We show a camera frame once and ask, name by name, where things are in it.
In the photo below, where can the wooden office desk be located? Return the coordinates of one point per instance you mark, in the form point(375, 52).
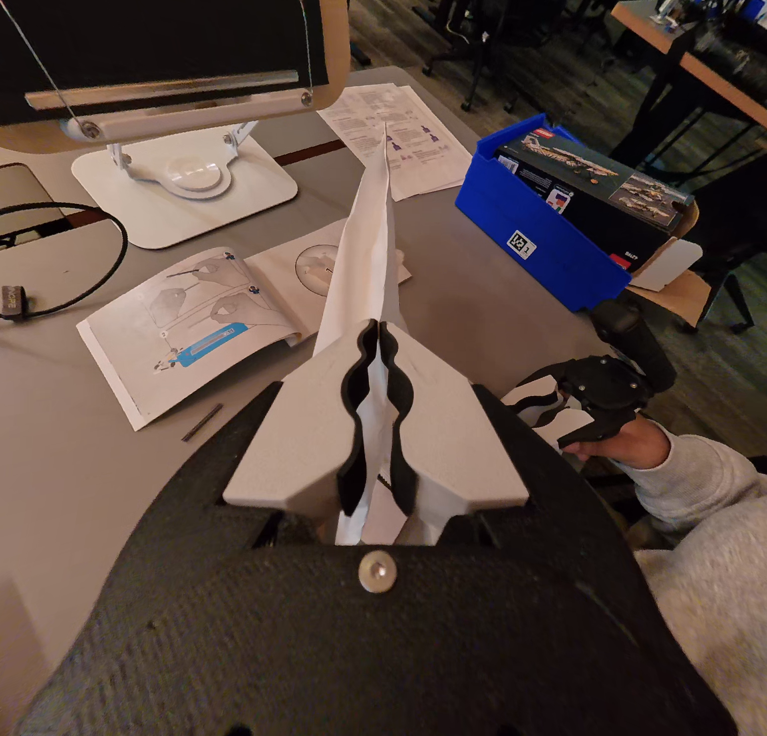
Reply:
point(644, 26)

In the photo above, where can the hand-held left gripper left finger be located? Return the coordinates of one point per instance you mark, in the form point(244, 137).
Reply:
point(293, 442)

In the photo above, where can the white paper bag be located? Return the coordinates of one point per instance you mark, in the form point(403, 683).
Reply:
point(365, 257)

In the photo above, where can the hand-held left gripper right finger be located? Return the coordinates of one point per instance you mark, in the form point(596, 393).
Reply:
point(461, 448)

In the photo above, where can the black lego axle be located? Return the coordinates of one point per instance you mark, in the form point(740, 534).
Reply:
point(202, 423)

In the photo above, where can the person's grey sweatshirt torso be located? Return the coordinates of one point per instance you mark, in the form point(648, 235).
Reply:
point(719, 628)

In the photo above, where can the grey flat pad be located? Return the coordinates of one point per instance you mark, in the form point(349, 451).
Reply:
point(21, 197)

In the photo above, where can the printed paper leaflet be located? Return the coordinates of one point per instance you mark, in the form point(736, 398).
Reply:
point(431, 167)

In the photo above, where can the person's right hand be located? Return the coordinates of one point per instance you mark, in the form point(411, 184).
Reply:
point(635, 445)

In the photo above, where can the blue plastic bin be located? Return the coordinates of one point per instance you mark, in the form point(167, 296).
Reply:
point(569, 275)

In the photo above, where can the person's right forearm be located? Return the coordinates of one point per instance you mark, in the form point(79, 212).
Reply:
point(701, 490)

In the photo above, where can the dark lego set box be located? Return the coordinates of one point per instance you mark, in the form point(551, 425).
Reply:
point(599, 203)

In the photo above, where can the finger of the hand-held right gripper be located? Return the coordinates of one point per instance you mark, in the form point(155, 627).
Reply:
point(557, 418)
point(533, 390)

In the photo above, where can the black office chair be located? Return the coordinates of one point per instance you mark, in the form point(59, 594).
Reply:
point(473, 29)
point(731, 239)

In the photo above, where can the black bag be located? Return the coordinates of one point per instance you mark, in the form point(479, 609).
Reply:
point(737, 59)

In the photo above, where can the open instruction booklet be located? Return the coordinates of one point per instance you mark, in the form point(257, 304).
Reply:
point(150, 352)

